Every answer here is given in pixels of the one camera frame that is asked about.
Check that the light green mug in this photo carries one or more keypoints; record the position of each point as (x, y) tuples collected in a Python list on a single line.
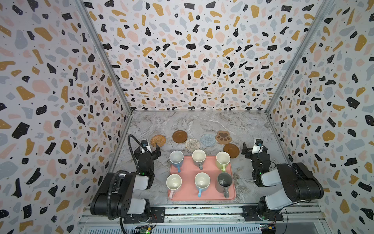
[(222, 161)]

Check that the aluminium mounting rail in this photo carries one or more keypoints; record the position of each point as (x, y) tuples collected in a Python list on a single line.
[(216, 218)]

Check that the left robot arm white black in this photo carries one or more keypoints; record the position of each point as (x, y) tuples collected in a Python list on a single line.
[(115, 199)]

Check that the brown paw shaped coaster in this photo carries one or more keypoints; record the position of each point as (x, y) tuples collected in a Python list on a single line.
[(223, 137)]

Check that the woven rattan coaster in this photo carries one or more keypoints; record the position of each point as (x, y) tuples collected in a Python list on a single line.
[(158, 140)]

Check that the blue grey woven coaster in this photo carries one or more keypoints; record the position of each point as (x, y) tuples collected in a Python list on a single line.
[(208, 140)]

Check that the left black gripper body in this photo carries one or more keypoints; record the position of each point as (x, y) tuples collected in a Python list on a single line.
[(147, 153)]

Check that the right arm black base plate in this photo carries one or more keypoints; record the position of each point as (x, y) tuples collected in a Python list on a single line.
[(251, 213)]

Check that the beige braided round coaster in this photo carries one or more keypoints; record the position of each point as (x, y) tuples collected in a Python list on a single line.
[(192, 144)]

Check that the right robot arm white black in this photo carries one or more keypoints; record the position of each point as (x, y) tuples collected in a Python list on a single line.
[(298, 183)]

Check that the cream mug pink handle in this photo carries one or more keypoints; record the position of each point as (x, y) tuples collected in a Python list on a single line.
[(174, 184)]

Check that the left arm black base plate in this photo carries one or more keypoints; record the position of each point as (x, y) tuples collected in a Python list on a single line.
[(156, 215)]

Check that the cream mug blue handle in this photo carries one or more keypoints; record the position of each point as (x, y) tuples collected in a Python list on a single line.
[(202, 182)]

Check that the cream mug grey handle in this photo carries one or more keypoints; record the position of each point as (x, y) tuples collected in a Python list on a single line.
[(199, 157)]

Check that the grey mug blue handle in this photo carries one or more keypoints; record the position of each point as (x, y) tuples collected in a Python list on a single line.
[(177, 158)]

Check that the dark grey mug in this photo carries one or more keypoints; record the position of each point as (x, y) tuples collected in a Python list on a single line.
[(223, 183)]

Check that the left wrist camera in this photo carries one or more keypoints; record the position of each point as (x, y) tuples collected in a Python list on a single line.
[(145, 144)]

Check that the right circuit board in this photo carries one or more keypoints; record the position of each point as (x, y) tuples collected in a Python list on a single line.
[(268, 228)]

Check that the dark brown wooden coaster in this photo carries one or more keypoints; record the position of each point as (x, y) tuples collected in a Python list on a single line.
[(179, 136)]

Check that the circuit board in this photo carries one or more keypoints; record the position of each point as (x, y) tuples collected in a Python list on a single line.
[(145, 230), (268, 228)]

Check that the left circuit board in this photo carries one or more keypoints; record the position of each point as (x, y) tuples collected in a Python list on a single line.
[(145, 230)]

